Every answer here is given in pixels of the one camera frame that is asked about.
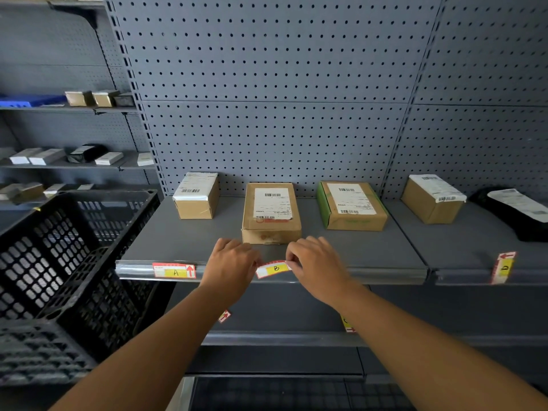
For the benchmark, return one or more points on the person's right hand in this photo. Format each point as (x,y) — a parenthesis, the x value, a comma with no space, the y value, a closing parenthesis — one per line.
(319,269)

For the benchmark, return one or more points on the person's left hand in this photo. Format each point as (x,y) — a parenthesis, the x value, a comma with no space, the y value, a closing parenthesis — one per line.
(227,269)

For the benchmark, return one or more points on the person's left thumb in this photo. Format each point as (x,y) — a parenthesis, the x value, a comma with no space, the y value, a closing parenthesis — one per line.
(256,263)

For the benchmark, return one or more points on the person's right thumb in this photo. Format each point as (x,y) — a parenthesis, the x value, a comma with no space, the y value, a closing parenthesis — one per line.
(292,261)

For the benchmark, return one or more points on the red yellow shelf label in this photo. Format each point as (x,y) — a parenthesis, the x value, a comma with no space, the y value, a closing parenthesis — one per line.
(274,268)
(504,267)
(174,270)

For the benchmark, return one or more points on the person's right forearm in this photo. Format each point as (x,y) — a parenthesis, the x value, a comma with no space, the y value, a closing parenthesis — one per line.
(428,350)

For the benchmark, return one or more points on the person's left forearm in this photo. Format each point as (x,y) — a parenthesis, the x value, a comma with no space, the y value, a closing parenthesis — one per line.
(150,355)

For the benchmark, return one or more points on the grey metal shelf board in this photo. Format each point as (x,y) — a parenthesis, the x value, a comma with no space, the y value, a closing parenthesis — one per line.
(462,248)
(342,252)

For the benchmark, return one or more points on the long flat cardboard box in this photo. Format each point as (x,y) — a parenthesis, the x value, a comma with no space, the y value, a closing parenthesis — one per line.
(271,213)

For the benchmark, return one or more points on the small red shelf label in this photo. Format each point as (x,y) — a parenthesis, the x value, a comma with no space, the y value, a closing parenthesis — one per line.
(224,316)

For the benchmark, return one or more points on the grey lower shelf board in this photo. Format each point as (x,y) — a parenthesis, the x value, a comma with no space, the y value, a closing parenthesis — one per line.
(278,338)

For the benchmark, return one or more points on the green-edged cardboard box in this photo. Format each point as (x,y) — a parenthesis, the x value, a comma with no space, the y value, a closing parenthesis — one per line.
(353,207)

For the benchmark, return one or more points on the small tall cardboard box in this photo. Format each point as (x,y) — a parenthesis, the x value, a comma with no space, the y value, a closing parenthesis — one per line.
(196,196)

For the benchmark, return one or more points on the cardboard box with wrapped label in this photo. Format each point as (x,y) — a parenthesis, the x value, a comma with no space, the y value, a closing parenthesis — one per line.
(430,201)

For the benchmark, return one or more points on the grey pegboard back panel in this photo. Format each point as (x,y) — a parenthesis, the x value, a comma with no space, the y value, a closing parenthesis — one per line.
(483,102)
(274,89)

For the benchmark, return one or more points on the small white box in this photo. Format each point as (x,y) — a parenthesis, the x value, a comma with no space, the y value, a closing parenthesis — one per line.
(85,187)
(54,190)

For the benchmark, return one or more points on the black plastic crate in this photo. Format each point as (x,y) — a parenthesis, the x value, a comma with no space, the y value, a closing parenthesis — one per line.
(64,269)

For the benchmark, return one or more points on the small black parcel bag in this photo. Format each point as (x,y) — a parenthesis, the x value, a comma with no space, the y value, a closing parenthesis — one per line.
(85,154)

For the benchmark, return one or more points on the dark grey small box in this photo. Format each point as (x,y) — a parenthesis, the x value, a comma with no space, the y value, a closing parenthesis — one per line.
(124,100)

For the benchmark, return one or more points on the beige small box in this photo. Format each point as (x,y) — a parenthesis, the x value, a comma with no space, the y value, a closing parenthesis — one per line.
(78,98)
(105,98)

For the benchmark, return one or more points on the brown flat box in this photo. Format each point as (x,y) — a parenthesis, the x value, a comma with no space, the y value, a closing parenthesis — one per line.
(30,191)

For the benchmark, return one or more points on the beige flat box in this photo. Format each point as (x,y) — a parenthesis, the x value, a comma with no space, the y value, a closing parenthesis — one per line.
(8,192)

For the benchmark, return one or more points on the blue flat box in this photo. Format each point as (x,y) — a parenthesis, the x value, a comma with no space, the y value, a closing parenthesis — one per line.
(30,100)

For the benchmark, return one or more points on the grey side shelf unit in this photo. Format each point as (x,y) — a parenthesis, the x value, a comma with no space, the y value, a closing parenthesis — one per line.
(51,59)

